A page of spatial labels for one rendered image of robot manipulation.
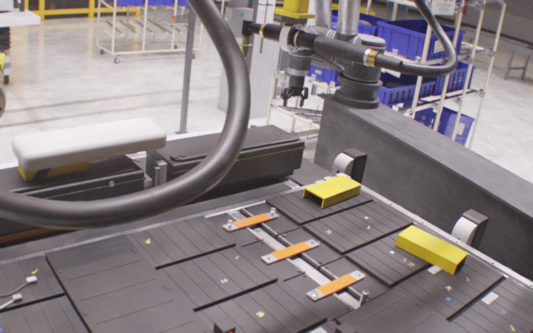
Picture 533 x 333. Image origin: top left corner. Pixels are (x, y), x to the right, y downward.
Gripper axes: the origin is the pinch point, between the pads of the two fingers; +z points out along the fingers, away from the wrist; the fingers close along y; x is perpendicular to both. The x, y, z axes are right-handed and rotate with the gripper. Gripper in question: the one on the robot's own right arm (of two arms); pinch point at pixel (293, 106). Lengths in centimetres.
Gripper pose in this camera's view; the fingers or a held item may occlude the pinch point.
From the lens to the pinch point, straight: 249.9
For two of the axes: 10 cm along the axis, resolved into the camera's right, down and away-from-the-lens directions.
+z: -1.1, 9.1, 4.1
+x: -4.6, -4.1, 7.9
